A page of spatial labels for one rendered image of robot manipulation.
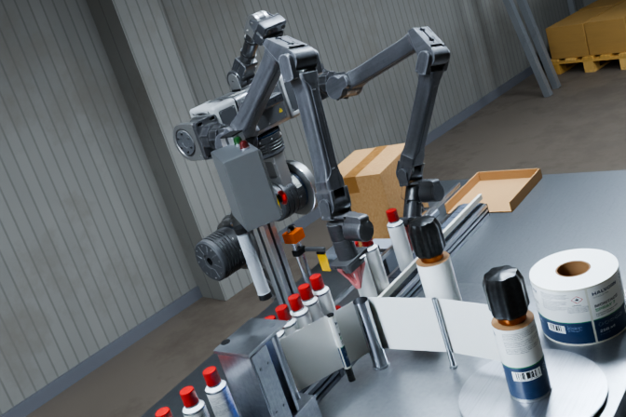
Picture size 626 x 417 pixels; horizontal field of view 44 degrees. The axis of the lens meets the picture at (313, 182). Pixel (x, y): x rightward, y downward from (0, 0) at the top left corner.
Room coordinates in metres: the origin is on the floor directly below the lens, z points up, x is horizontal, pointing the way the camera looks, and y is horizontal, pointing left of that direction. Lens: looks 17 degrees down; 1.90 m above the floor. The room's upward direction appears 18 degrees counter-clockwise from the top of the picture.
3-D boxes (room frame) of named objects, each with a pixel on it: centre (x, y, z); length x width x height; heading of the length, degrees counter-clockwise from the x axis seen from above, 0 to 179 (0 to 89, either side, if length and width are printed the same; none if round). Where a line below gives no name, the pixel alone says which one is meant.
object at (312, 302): (1.84, 0.11, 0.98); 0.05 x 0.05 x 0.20
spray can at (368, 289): (2.02, -0.05, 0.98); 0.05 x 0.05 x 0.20
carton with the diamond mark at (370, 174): (2.65, -0.21, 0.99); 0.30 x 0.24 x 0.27; 146
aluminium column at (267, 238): (1.99, 0.17, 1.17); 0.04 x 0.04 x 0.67; 48
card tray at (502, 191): (2.67, -0.63, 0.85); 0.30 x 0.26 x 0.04; 138
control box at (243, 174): (1.90, 0.16, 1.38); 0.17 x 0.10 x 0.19; 13
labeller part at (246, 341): (1.54, 0.24, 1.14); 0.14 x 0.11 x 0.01; 138
